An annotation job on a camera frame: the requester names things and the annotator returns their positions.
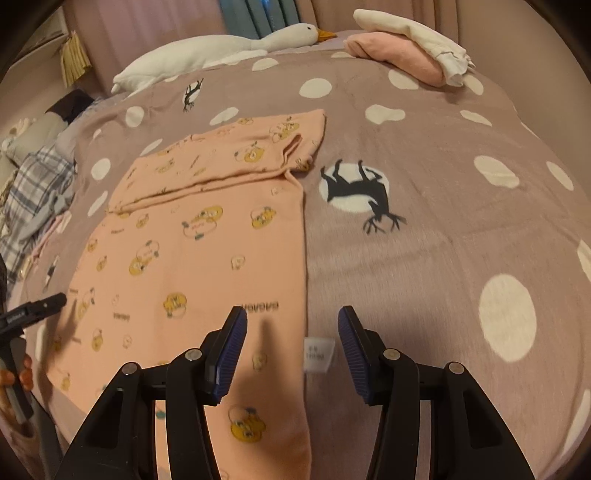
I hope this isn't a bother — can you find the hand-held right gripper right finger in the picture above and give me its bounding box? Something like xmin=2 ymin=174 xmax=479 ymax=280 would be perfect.
xmin=337 ymin=305 xmax=536 ymax=480

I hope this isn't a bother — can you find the grey pillow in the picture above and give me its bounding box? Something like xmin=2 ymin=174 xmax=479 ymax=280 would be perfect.
xmin=0 ymin=111 xmax=70 ymax=167

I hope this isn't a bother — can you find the dark cloth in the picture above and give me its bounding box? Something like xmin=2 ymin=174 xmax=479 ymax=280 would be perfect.
xmin=46 ymin=90 xmax=100 ymax=125

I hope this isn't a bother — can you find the white goose plush toy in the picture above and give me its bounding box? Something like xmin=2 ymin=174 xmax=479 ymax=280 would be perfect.
xmin=111 ymin=22 xmax=338 ymax=95

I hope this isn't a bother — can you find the plaid cloth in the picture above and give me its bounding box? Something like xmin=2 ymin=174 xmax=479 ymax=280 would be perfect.
xmin=0 ymin=145 xmax=77 ymax=282

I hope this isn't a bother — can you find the pink folded cloth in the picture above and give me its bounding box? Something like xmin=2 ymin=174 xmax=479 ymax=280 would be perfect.
xmin=344 ymin=31 xmax=446 ymax=86

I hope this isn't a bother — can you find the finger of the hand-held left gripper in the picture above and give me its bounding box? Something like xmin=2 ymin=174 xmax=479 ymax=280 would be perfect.
xmin=0 ymin=292 xmax=68 ymax=330

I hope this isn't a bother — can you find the yellow tasselled hanging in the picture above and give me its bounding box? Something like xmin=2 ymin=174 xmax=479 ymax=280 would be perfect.
xmin=59 ymin=31 xmax=93 ymax=88

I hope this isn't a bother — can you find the teal curtain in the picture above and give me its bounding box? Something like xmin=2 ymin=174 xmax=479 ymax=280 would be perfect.
xmin=217 ymin=0 xmax=301 ymax=42

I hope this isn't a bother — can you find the pink curtain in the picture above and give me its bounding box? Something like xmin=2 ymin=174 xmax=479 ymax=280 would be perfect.
xmin=62 ymin=0 xmax=225 ymax=97
xmin=298 ymin=0 xmax=467 ymax=51

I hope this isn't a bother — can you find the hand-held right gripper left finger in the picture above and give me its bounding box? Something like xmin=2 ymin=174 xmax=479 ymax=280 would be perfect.
xmin=53 ymin=305 xmax=249 ymax=480

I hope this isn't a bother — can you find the mauve polka dot blanket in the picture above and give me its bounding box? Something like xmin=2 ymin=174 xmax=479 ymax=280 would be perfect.
xmin=9 ymin=30 xmax=591 ymax=480

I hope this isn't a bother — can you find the white folded cloth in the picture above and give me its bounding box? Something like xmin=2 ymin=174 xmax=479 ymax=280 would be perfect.
xmin=353 ymin=8 xmax=476 ymax=88

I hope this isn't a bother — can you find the person's left hand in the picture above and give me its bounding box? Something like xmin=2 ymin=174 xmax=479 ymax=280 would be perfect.
xmin=0 ymin=353 xmax=34 ymax=391

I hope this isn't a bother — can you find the peach cartoon print garment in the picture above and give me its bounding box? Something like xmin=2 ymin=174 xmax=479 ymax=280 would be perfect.
xmin=46 ymin=108 xmax=335 ymax=480

